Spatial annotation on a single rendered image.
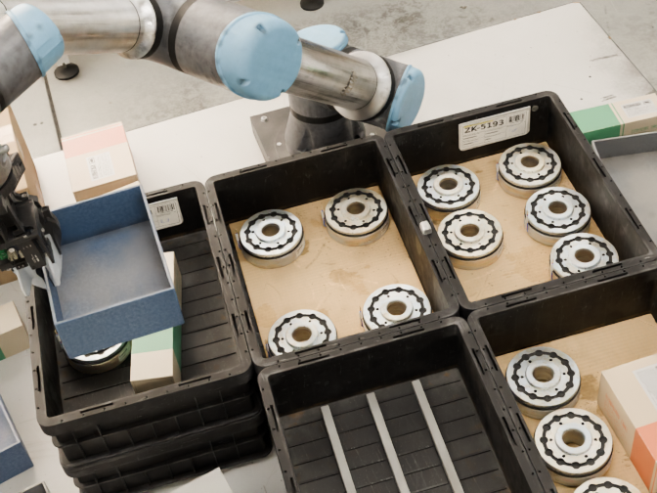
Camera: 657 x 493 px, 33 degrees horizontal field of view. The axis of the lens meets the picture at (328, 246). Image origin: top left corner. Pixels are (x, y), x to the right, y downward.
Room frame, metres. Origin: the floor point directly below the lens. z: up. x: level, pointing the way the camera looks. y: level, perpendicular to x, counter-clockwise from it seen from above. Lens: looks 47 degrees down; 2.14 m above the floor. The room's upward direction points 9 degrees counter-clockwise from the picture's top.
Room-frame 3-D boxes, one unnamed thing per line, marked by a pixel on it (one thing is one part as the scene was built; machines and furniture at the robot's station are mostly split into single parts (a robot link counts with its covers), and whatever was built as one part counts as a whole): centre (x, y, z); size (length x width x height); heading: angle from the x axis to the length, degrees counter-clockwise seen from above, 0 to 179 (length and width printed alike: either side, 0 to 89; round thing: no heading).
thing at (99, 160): (1.57, 0.40, 0.74); 0.16 x 0.12 x 0.07; 11
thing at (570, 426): (0.76, -0.28, 0.86); 0.05 x 0.05 x 0.01
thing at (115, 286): (0.98, 0.29, 1.10); 0.20 x 0.15 x 0.07; 12
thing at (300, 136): (1.55, -0.03, 0.80); 0.15 x 0.15 x 0.10
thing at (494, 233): (1.16, -0.22, 0.86); 0.10 x 0.10 x 0.01
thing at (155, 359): (1.07, 0.27, 0.86); 0.24 x 0.06 x 0.06; 179
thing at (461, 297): (1.17, -0.29, 0.92); 0.40 x 0.30 x 0.02; 8
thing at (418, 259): (1.12, 0.01, 0.87); 0.40 x 0.30 x 0.11; 8
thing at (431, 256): (1.12, 0.01, 0.92); 0.40 x 0.30 x 0.02; 8
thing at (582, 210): (1.18, -0.37, 0.86); 0.10 x 0.10 x 0.01
